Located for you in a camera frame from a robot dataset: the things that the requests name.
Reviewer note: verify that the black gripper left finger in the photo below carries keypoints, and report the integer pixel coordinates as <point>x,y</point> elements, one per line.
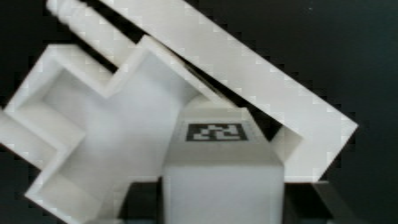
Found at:
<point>141,209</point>

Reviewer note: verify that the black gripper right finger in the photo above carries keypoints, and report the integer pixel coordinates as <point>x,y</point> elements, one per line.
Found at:
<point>315,205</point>

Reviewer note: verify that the white chair leg with tag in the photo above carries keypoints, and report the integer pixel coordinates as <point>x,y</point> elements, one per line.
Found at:
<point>222,178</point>

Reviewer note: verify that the white chair seat part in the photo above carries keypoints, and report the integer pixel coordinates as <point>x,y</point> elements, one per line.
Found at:
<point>87,124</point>

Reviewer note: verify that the white chair leg block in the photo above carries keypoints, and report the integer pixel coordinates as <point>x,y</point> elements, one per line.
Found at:
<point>96,32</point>

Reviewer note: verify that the white U-shaped boundary frame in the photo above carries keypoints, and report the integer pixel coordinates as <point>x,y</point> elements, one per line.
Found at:
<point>316,127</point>

